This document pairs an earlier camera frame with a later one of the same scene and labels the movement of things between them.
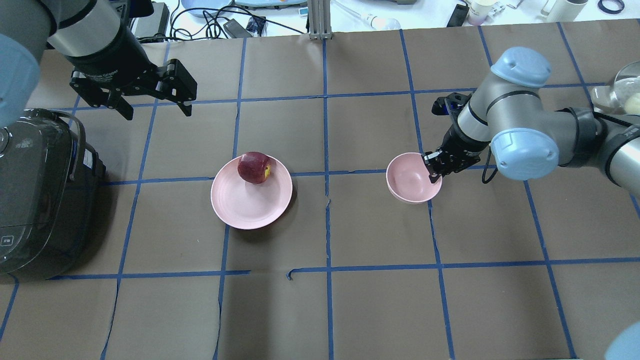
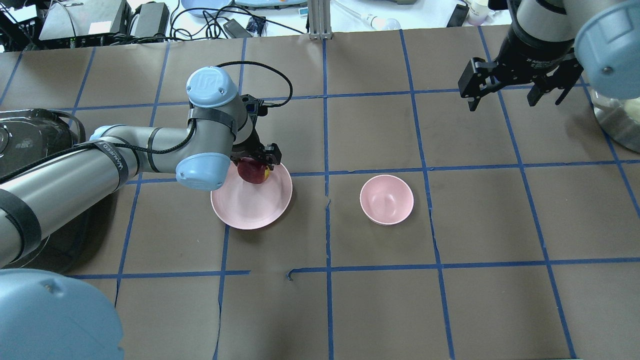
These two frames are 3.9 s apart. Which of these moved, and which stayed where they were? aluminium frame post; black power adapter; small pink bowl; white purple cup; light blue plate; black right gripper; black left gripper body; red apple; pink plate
Moved: small pink bowl; black left gripper body; black right gripper
Stayed: white purple cup; aluminium frame post; red apple; light blue plate; pink plate; black power adapter
